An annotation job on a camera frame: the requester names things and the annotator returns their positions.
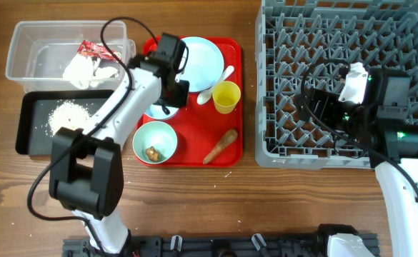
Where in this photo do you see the white tissue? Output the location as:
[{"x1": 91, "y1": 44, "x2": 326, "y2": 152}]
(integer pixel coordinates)
[{"x1": 62, "y1": 54, "x2": 119, "y2": 90}]

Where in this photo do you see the yellow plastic cup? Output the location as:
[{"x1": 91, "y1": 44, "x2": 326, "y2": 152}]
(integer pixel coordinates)
[{"x1": 212, "y1": 81, "x2": 241, "y2": 114}]

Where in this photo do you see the red snack wrapper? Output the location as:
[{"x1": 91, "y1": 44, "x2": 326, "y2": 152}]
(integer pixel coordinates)
[{"x1": 77, "y1": 40, "x2": 121, "y2": 61}]

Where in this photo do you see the clear plastic waste bin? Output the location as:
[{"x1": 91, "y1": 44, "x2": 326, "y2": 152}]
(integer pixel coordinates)
[{"x1": 5, "y1": 20, "x2": 125, "y2": 92}]

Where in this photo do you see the red serving tray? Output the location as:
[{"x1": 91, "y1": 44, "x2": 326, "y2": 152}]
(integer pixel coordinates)
[{"x1": 134, "y1": 36, "x2": 244, "y2": 168}]

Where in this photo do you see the mint green bowl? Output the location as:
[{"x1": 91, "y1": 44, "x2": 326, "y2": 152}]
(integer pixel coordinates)
[{"x1": 132, "y1": 121, "x2": 178, "y2": 165}]

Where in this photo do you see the black tray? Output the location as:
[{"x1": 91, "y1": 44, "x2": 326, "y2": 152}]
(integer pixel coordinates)
[{"x1": 15, "y1": 90, "x2": 113, "y2": 156}]

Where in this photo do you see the white plastic spoon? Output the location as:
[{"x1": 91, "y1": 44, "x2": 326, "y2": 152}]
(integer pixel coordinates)
[{"x1": 196, "y1": 66, "x2": 235, "y2": 105}]

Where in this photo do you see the light blue plate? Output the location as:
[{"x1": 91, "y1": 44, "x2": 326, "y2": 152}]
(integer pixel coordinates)
[{"x1": 179, "y1": 36, "x2": 224, "y2": 93}]

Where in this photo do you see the grey dishwasher rack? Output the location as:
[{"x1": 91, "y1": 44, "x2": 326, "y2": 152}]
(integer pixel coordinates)
[{"x1": 255, "y1": 1, "x2": 418, "y2": 169}]

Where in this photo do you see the orange carrot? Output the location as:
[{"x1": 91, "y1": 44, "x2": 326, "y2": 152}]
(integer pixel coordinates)
[{"x1": 203, "y1": 129, "x2": 238, "y2": 164}]

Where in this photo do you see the brown food scrap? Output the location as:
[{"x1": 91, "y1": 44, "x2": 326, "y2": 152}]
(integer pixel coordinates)
[{"x1": 145, "y1": 146, "x2": 161, "y2": 163}]

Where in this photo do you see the light blue bowl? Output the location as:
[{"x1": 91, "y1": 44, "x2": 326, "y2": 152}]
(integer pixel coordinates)
[{"x1": 144, "y1": 104, "x2": 179, "y2": 120}]

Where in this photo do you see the pile of white rice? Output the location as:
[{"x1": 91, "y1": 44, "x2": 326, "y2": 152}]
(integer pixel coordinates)
[{"x1": 45, "y1": 100, "x2": 91, "y2": 137}]

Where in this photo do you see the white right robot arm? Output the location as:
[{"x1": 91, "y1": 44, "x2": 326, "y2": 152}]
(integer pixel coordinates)
[{"x1": 296, "y1": 60, "x2": 418, "y2": 256}]

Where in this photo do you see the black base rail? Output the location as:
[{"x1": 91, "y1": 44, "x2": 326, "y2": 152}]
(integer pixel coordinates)
[{"x1": 61, "y1": 233, "x2": 381, "y2": 257}]

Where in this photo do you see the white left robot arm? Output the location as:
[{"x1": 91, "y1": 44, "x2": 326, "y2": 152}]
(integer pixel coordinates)
[{"x1": 48, "y1": 52, "x2": 189, "y2": 256}]

